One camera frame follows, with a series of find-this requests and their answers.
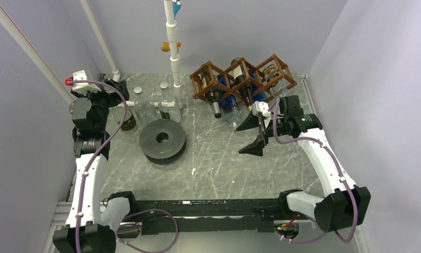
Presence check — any brown wooden wine rack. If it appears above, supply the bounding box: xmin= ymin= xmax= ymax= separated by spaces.
xmin=190 ymin=55 xmax=297 ymax=105

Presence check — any short clear glass bottle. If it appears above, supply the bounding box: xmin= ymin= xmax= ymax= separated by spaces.
xmin=158 ymin=82 xmax=181 ymax=122

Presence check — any clear bottle silver cap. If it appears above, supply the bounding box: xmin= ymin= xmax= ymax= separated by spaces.
xmin=133 ymin=86 xmax=158 ymax=127

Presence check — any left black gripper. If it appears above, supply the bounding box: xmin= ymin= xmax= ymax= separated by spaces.
xmin=71 ymin=78 xmax=129 ymax=131

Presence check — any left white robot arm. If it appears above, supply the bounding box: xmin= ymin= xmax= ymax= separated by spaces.
xmin=53 ymin=77 xmax=139 ymax=252

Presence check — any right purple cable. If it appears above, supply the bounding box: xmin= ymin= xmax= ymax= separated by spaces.
xmin=271 ymin=99 xmax=359 ymax=245

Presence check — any dark green wine bottle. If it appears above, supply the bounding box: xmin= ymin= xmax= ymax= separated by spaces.
xmin=201 ymin=70 xmax=222 ymax=119

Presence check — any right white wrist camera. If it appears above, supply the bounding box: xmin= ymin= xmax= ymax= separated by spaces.
xmin=251 ymin=101 xmax=271 ymax=121

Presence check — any white pvc pipe frame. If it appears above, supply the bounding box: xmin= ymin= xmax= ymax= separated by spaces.
xmin=0 ymin=1 xmax=182 ymax=102

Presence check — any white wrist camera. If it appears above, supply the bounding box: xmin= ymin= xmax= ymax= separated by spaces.
xmin=65 ymin=70 xmax=101 ymax=95
xmin=251 ymin=101 xmax=271 ymax=121

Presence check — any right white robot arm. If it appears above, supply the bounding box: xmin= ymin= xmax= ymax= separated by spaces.
xmin=237 ymin=95 xmax=371 ymax=232

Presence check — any bottle in right cell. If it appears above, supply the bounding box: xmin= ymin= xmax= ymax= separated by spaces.
xmin=263 ymin=64 xmax=289 ymax=98

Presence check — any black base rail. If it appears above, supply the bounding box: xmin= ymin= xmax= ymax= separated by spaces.
xmin=122 ymin=198 xmax=302 ymax=235

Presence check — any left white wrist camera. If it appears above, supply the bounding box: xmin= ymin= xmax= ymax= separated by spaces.
xmin=65 ymin=70 xmax=101 ymax=95

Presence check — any tall clear glass bottle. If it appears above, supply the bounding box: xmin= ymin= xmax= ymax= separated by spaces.
xmin=110 ymin=103 xmax=137 ymax=132

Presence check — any black round spool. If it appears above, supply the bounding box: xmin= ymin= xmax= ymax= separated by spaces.
xmin=139 ymin=119 xmax=187 ymax=165

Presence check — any blue square bottle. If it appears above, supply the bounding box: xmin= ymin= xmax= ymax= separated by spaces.
xmin=219 ymin=89 xmax=242 ymax=129
xmin=250 ymin=73 xmax=268 ymax=102

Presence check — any gold capped dark bottle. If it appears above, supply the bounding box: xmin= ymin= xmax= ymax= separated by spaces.
xmin=231 ymin=57 xmax=253 ymax=112

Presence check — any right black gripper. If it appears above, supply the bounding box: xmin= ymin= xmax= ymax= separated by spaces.
xmin=237 ymin=109 xmax=288 ymax=156

